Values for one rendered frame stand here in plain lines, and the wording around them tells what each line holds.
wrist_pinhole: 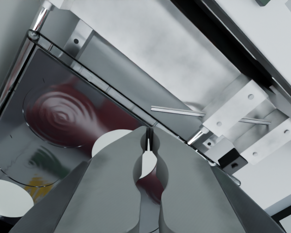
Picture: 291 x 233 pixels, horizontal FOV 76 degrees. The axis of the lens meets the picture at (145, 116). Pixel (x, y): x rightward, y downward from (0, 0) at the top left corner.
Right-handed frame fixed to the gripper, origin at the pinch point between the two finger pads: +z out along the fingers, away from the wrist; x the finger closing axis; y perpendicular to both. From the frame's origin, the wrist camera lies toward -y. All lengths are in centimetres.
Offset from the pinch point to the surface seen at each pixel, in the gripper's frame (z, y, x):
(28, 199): 11.9, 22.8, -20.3
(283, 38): 5.8, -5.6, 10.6
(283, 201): 103, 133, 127
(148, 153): 11.9, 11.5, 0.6
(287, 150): 20.0, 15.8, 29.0
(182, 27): 13.8, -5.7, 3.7
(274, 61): 5.8, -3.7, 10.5
